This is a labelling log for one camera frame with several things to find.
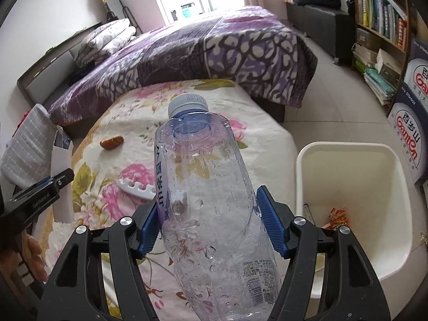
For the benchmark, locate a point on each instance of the rows of books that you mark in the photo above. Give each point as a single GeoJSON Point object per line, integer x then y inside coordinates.
{"type": "Point", "coordinates": [378, 10]}

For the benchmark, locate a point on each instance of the black metal rack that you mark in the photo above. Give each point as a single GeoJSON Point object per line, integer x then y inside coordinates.
{"type": "Point", "coordinates": [117, 6]}

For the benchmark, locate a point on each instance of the wooden bookshelf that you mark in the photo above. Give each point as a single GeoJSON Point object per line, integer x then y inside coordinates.
{"type": "Point", "coordinates": [406, 73]}

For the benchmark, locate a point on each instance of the black bag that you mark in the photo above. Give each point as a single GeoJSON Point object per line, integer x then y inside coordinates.
{"type": "Point", "coordinates": [351, 3]}

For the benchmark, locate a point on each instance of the white patterned pillow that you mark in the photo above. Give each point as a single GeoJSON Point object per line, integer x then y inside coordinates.
{"type": "Point", "coordinates": [107, 33]}
{"type": "Point", "coordinates": [100, 52]}

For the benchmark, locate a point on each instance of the clear plastic bottle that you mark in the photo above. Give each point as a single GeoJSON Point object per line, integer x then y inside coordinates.
{"type": "Point", "coordinates": [207, 190]}

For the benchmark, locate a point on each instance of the dark bed headboard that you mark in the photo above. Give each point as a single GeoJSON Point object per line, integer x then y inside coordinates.
{"type": "Point", "coordinates": [43, 60]}

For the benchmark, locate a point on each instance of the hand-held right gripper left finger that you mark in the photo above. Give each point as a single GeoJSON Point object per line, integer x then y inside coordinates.
{"type": "Point", "coordinates": [148, 230]}

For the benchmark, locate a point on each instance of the white plastic bin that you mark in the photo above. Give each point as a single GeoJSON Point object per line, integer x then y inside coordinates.
{"type": "Point", "coordinates": [367, 180]}

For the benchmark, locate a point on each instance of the brown food scrap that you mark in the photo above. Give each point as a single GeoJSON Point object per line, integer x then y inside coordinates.
{"type": "Point", "coordinates": [112, 143]}

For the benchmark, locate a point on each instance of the white cardboard box red logo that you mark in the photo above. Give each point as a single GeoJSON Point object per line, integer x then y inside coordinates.
{"type": "Point", "coordinates": [408, 140]}
{"type": "Point", "coordinates": [418, 73]}

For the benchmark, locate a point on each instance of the person's left hand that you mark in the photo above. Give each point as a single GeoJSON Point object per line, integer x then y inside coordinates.
{"type": "Point", "coordinates": [33, 257]}

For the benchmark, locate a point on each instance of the grey checked cloth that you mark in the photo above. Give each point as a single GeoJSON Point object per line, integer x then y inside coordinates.
{"type": "Point", "coordinates": [26, 140]}

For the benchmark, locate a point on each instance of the white toothed plastic piece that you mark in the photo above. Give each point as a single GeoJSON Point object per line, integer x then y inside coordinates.
{"type": "Point", "coordinates": [133, 190]}

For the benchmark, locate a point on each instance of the floral blanket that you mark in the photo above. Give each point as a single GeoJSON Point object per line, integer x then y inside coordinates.
{"type": "Point", "coordinates": [133, 123]}

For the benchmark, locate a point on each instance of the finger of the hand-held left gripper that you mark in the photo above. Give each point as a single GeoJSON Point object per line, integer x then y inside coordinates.
{"type": "Point", "coordinates": [62, 180]}
{"type": "Point", "coordinates": [40, 185]}

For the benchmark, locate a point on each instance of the red snack packet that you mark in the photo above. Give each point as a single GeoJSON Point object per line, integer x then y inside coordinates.
{"type": "Point", "coordinates": [337, 219]}

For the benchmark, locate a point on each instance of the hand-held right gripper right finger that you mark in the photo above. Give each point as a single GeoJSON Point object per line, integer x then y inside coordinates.
{"type": "Point", "coordinates": [271, 220]}

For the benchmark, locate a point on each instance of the red cloth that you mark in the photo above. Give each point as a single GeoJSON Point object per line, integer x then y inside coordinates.
{"type": "Point", "coordinates": [23, 122]}

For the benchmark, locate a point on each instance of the teal container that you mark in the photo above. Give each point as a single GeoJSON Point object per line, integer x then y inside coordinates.
{"type": "Point", "coordinates": [188, 10]}

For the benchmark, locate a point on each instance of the dark storage bench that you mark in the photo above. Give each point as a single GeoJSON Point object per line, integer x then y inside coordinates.
{"type": "Point", "coordinates": [321, 23]}

